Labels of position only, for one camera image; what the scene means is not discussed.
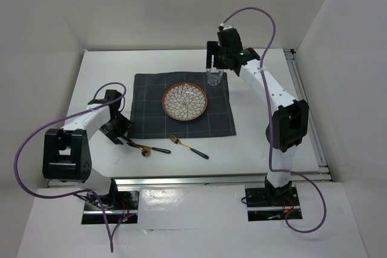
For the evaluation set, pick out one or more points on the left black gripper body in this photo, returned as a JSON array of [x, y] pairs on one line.
[[116, 127]]

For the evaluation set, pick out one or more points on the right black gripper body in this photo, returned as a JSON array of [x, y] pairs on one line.
[[221, 62]]

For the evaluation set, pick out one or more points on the clear drinking glass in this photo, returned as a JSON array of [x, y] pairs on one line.
[[214, 76]]

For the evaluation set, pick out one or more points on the floral plate orange rim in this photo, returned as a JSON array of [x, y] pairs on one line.
[[184, 101]]

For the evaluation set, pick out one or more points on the gold knife green handle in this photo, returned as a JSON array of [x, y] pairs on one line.
[[167, 151]]

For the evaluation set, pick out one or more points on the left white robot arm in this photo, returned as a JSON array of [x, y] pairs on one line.
[[67, 156]]

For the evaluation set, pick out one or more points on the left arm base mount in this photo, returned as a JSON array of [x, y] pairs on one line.
[[122, 208]]

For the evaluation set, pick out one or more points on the dark grey checked cloth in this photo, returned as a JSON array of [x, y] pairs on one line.
[[151, 122]]

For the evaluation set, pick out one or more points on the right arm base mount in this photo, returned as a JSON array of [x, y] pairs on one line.
[[260, 208]]

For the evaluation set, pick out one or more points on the gold fork green handle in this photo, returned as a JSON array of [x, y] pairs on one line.
[[177, 141]]

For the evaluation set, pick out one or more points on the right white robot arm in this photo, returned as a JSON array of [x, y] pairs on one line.
[[288, 117]]

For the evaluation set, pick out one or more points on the aluminium front rail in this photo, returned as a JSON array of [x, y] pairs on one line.
[[321, 176]]

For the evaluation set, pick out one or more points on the gold spoon green handle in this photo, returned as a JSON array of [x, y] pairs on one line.
[[145, 150]]

